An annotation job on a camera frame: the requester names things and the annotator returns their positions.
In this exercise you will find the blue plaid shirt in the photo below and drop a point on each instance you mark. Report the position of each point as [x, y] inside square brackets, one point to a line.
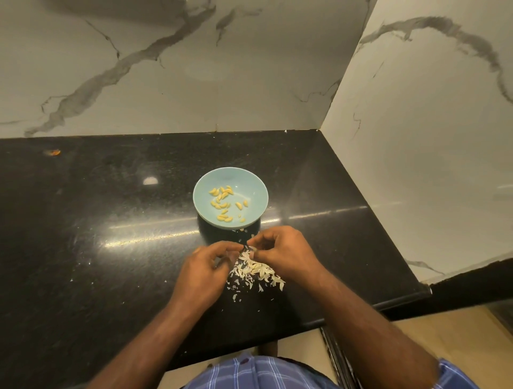
[256, 377]

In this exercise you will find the black cabinet trim strip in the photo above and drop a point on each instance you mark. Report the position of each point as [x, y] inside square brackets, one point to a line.
[337, 361]

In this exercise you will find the cluster of peeled garlic cloves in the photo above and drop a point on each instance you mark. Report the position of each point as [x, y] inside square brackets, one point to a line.
[226, 195]

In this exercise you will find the person's left forearm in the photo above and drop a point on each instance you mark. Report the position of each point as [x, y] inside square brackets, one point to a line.
[132, 357]

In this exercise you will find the light blue bowl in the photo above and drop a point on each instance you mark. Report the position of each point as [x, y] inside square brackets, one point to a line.
[255, 213]

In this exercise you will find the small orange scrap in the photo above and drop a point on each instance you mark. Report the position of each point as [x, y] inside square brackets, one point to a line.
[52, 151]

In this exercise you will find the person's right forearm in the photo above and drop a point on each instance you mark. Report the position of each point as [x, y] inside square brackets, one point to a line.
[375, 341]

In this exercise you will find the pile of garlic skins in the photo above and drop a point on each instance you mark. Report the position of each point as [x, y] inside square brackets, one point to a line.
[256, 272]

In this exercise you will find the person's left hand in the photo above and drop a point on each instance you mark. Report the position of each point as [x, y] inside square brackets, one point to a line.
[200, 276]

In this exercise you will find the person's right hand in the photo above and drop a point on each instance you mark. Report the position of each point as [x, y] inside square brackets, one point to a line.
[288, 252]

